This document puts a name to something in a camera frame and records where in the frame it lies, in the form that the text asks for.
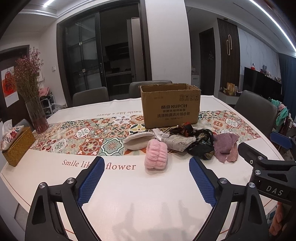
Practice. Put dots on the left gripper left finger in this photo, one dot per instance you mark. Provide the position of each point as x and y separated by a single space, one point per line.
44 221

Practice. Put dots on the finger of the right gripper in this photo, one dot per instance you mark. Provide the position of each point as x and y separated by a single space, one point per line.
253 157
283 141

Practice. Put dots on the black patterned silk scarf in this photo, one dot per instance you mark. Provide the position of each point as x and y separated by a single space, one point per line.
203 146

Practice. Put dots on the pink fluffy towel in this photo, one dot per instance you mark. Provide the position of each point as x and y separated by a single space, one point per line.
156 155

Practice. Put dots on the right hand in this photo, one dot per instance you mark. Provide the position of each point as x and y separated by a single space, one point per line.
280 220

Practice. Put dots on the mauve towel cloth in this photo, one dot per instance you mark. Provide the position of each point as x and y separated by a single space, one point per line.
225 147

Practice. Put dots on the grey chair right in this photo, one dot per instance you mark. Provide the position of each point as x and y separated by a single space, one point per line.
258 110

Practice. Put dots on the grey chair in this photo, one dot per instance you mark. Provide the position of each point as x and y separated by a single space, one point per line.
91 96
135 87
258 110

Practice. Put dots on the white tv cabinet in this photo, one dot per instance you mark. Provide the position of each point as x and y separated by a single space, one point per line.
230 100

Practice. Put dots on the dark red patterned cloth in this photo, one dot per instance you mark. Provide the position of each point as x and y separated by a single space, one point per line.
184 129

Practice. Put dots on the grey floral pouch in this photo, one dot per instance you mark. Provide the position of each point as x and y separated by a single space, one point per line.
178 143

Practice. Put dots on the woven tissue box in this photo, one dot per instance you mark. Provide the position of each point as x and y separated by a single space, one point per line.
19 147

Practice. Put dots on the white sock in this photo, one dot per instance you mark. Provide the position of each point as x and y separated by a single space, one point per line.
159 135

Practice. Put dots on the white patterned tablecloth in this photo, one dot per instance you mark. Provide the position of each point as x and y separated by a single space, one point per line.
130 202

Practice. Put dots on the brown cardboard box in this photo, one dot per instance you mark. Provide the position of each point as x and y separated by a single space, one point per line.
170 104

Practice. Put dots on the glass vase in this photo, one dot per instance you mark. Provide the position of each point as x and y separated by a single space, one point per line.
37 115

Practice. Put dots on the white shoe rack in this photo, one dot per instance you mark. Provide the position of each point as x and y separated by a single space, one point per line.
48 104

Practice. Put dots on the grey chair far middle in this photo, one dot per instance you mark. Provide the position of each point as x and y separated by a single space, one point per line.
135 87

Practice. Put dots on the grey chair far left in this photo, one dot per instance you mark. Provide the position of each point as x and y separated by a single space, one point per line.
91 96

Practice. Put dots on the red wall calendar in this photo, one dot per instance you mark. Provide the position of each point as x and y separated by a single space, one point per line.
8 85

